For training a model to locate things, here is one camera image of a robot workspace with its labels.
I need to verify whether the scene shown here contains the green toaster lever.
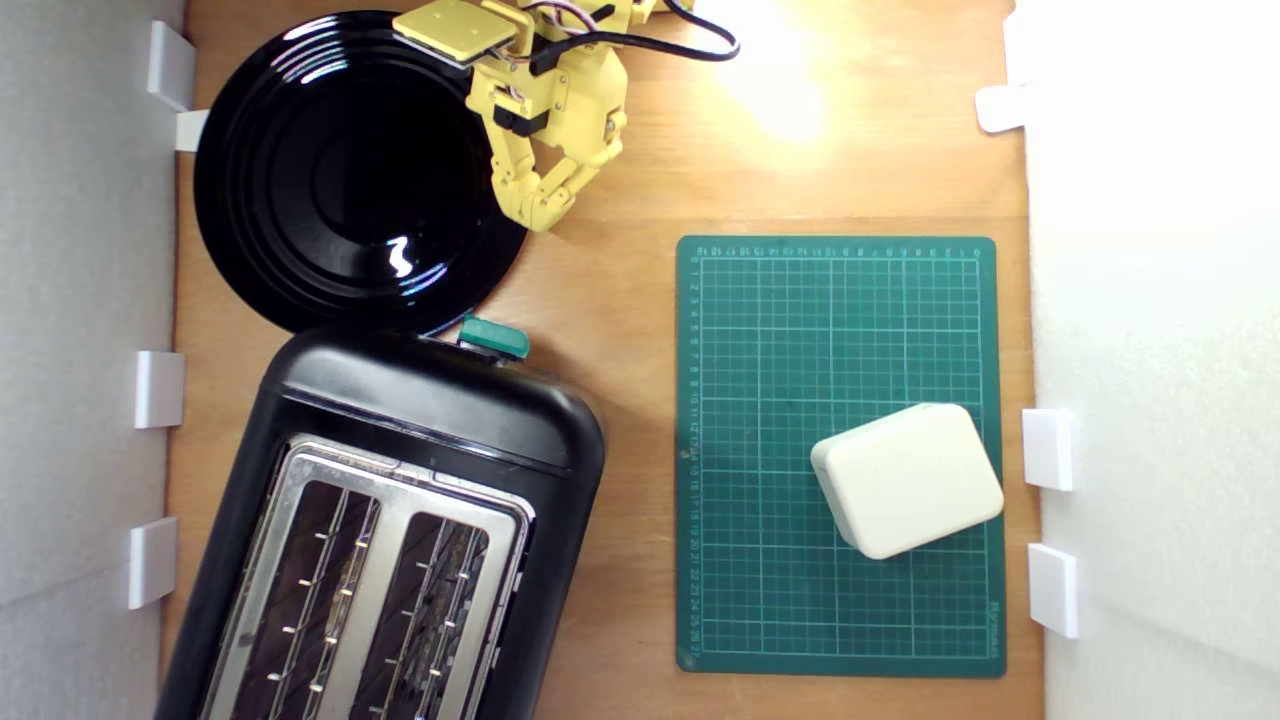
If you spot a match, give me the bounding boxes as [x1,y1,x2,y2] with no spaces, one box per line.
[458,315,531,362]

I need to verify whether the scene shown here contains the black two-slot toaster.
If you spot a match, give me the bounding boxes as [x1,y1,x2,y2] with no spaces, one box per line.
[155,325,608,720]

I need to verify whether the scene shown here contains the black round plate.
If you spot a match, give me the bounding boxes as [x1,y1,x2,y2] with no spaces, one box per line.
[193,10,529,336]

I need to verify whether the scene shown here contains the green cutting mat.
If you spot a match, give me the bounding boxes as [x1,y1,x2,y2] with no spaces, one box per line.
[675,235,1008,679]

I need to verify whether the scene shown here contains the white rounded block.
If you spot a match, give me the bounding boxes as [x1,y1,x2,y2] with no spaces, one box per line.
[810,402,1005,561]

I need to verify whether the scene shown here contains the black camera cable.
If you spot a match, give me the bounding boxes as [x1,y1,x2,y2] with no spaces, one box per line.
[530,0,742,77]

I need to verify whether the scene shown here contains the coloured servo wire bundle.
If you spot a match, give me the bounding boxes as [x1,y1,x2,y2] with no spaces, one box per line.
[512,0,606,39]

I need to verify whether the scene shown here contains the yellow wrist camera mount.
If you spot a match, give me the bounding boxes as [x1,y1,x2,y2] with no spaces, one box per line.
[392,0,523,69]

